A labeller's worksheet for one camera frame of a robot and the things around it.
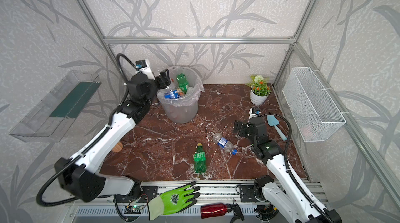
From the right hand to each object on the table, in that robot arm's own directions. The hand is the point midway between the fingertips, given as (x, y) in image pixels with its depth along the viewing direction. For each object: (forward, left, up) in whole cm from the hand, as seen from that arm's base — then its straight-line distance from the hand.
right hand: (243, 118), depth 81 cm
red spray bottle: (-38, +13, -13) cm, 43 cm away
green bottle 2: (-16, +23, -15) cm, 32 cm away
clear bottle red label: (+19, +35, -2) cm, 40 cm away
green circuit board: (-38, +54, -19) cm, 68 cm away
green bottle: (+24, +34, +1) cm, 42 cm away
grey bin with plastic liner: (+9, +34, -5) cm, 35 cm away
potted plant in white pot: (+22, -14, -2) cm, 27 cm away
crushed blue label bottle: (-9, +10, -13) cm, 18 cm away
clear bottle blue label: (+9, +37, +8) cm, 39 cm away
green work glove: (-35, +35, -16) cm, 52 cm away
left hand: (+14, +38, +23) cm, 47 cm away
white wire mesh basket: (-10, -25, +16) cm, 32 cm away
